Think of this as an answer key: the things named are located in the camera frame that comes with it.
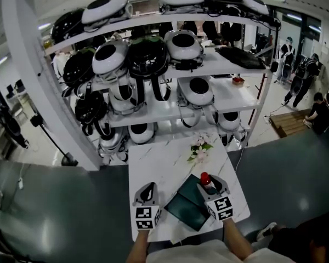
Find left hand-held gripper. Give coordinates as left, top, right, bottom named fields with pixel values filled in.
left=130, top=181, right=162, bottom=231

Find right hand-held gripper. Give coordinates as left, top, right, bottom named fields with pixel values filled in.
left=197, top=175, right=234, bottom=222

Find small red-capped bottle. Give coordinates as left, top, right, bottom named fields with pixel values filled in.
left=199, top=171, right=214, bottom=191

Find dark green box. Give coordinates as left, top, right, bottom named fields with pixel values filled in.
left=163, top=173, right=219, bottom=232

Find person's right forearm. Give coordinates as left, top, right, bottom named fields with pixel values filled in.
left=223, top=219, right=254, bottom=260

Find person's left forearm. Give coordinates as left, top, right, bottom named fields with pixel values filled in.
left=126, top=228, right=150, bottom=263

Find pink artificial flower bouquet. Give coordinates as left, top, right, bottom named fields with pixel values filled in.
left=186, top=131, right=214, bottom=164

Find person's white shirt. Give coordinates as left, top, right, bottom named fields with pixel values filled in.
left=145, top=238, right=288, bottom=263

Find person's white shoe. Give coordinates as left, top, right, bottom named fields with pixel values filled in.
left=256, top=222, right=278, bottom=242

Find white metal shelf rack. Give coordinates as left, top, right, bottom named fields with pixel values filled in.
left=38, top=0, right=280, bottom=164

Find wooden pallet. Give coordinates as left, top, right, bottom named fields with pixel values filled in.
left=270, top=108, right=315, bottom=139

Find person's black trousers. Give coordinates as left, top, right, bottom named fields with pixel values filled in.
left=267, top=205, right=329, bottom=263

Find small black device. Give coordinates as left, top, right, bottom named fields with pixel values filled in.
left=174, top=59, right=200, bottom=71

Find black flat mat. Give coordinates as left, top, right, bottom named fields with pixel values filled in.
left=214, top=46, right=267, bottom=70

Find group of black pod backpacks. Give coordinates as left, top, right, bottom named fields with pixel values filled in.
left=50, top=0, right=245, bottom=136

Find row of black bags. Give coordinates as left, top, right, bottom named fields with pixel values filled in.
left=131, top=20, right=243, bottom=46

